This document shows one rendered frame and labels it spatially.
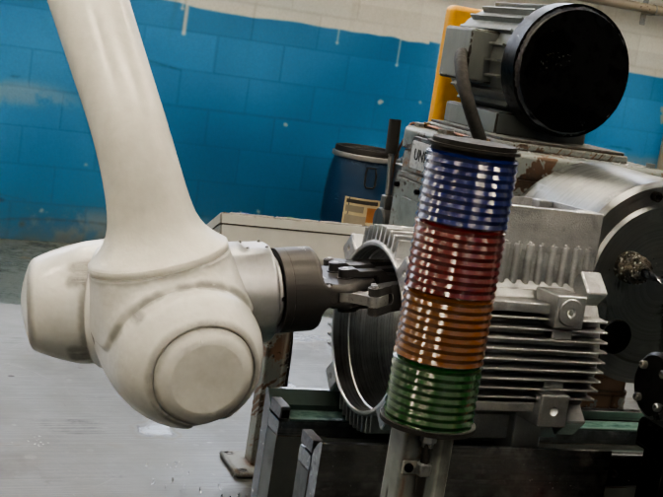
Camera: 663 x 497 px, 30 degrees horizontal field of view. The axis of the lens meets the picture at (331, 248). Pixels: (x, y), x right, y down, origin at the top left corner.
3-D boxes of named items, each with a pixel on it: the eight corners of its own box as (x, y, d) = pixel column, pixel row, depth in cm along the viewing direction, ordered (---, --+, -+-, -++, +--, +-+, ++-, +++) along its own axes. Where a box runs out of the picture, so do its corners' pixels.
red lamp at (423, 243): (470, 283, 84) (480, 218, 83) (512, 305, 79) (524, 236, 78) (389, 276, 82) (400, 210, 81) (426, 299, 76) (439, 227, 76)
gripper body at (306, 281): (286, 258, 104) (389, 253, 107) (257, 239, 111) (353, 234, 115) (284, 345, 105) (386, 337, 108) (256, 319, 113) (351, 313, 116)
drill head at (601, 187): (583, 320, 185) (614, 155, 180) (741, 398, 151) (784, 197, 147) (432, 311, 175) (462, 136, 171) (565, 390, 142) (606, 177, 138)
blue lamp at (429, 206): (480, 218, 83) (492, 152, 83) (524, 236, 78) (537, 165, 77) (400, 210, 81) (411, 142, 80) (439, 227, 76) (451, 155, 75)
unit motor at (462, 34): (488, 261, 207) (533, 8, 200) (594, 312, 177) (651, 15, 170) (346, 248, 198) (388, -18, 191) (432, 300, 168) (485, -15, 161)
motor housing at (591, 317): (489, 404, 130) (518, 226, 127) (590, 464, 113) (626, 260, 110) (314, 398, 122) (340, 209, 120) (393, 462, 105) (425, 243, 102)
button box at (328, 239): (347, 284, 138) (347, 238, 139) (373, 271, 132) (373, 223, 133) (199, 272, 132) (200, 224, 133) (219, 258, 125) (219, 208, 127)
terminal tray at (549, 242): (534, 269, 124) (545, 198, 123) (593, 291, 114) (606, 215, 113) (427, 260, 120) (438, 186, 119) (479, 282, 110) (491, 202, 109)
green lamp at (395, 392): (448, 409, 86) (459, 346, 85) (487, 440, 80) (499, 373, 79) (368, 406, 83) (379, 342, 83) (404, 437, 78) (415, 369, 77)
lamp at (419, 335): (459, 346, 85) (470, 283, 84) (499, 373, 79) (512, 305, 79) (379, 342, 83) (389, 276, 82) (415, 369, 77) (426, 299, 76)
